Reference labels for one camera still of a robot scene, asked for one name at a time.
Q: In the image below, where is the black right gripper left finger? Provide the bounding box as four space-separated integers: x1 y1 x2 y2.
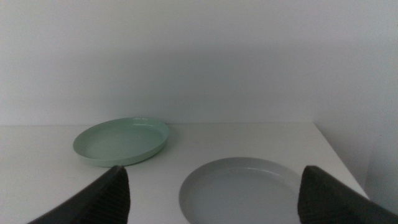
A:
27 165 131 224

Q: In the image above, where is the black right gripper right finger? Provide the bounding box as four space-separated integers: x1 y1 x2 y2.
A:
297 165 398 224

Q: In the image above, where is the pale green shallow bowl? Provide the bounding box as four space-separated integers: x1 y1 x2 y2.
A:
73 116 170 168

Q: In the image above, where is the light grey shallow bowl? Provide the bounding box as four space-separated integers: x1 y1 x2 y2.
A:
178 157 303 224

